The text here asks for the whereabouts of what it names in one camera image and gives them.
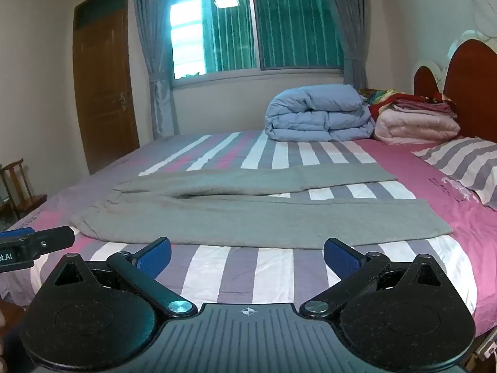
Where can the red wooden headboard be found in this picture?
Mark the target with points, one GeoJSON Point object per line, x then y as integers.
{"type": "Point", "coordinates": [473, 85]}

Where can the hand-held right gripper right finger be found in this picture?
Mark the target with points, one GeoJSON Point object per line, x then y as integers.
{"type": "Point", "coordinates": [341, 258]}

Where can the window with green glass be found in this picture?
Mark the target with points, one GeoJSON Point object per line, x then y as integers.
{"type": "Point", "coordinates": [295, 27]}

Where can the grey curtain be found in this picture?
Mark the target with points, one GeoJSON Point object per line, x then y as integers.
{"type": "Point", "coordinates": [155, 46]}
{"type": "Point", "coordinates": [349, 27]}

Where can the folded pale pink quilt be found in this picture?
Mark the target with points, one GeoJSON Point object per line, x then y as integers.
{"type": "Point", "coordinates": [415, 128]}

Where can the striped pillow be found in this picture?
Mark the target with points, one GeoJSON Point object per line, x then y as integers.
{"type": "Point", "coordinates": [462, 163]}

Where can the folded red pink cloths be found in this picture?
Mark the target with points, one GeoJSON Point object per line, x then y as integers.
{"type": "Point", "coordinates": [427, 107]}

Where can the brown wooden door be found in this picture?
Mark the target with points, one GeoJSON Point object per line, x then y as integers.
{"type": "Point", "coordinates": [105, 85]}

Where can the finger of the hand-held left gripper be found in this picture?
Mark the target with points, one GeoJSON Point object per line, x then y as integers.
{"type": "Point", "coordinates": [54, 237]}

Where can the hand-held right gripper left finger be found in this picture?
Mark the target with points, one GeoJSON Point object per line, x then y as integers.
{"type": "Point", "coordinates": [155, 258]}

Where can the wooden chair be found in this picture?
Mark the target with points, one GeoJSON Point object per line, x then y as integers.
{"type": "Point", "coordinates": [19, 186]}

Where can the colourful patterned blanket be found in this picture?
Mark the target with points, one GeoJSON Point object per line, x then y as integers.
{"type": "Point", "coordinates": [378, 99]}

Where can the folded light blue duvet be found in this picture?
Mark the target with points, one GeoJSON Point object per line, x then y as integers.
{"type": "Point", "coordinates": [318, 116]}

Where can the beige knitted blanket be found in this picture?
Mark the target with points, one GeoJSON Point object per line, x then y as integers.
{"type": "Point", "coordinates": [233, 217]}

